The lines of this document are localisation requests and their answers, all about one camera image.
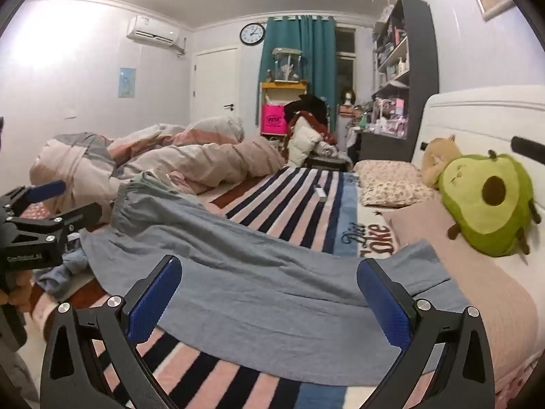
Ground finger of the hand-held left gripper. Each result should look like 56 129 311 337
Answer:
0 180 66 218
6 202 104 243

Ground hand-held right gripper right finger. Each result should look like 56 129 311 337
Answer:
357 258 497 409

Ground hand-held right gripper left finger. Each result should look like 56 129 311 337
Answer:
39 255 184 409

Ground grey-blue pants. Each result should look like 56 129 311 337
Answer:
79 177 471 373

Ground person's left hand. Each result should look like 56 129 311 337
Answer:
0 272 34 307

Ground crumpled blue garment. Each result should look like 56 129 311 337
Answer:
33 232 92 301

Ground pink knit blanket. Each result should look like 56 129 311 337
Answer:
385 198 545 376

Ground pink cloth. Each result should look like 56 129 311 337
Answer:
170 170 202 193

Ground floral pillow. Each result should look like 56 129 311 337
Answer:
353 160 439 209

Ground avocado plush toy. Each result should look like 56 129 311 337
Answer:
438 150 535 257

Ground striped plush blanket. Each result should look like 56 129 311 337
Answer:
21 165 545 409

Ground pink grey checked duvet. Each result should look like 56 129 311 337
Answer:
29 115 286 226

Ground brown plush toy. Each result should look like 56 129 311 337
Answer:
421 134 463 188

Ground white puffer jacket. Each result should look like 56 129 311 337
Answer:
287 117 324 167

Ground white door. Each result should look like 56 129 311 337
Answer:
192 48 239 126

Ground white air conditioner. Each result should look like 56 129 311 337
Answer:
126 16 188 56

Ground mannequin head with wig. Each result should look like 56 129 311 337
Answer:
339 86 358 116

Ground white headboard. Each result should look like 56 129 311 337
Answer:
411 82 545 205

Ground black garment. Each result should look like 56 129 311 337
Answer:
284 94 328 124

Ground pink bag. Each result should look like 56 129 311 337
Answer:
261 103 287 135

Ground black bar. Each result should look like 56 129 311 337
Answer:
511 136 545 158

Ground dark grey bookshelf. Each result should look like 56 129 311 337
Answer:
360 0 439 163

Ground yellow shelf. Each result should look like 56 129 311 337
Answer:
260 81 308 137

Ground window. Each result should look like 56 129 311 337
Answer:
336 26 356 94

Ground teal curtain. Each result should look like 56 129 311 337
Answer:
255 15 337 126

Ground glass display case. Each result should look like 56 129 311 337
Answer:
271 47 304 84

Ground light blue wall poster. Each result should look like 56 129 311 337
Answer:
118 67 136 99

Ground round wall clock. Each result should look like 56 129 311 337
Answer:
239 22 266 46

